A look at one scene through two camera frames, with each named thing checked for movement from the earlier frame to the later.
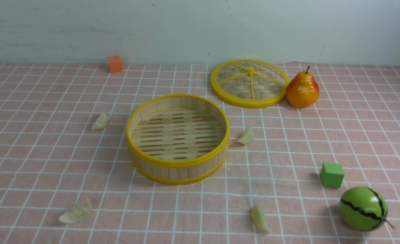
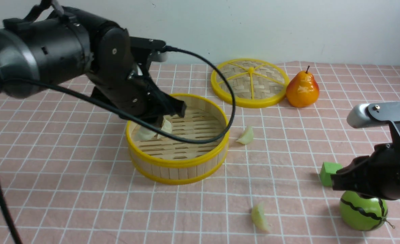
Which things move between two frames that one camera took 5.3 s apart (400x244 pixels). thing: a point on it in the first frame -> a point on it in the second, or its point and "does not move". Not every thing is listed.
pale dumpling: [101, 122] -> [166, 126]
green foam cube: [331, 175] does not move
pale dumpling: [247, 137] does not move
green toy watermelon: [363, 208] does not move
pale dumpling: [77, 213] -> [141, 133]
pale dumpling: [259, 219] does not move
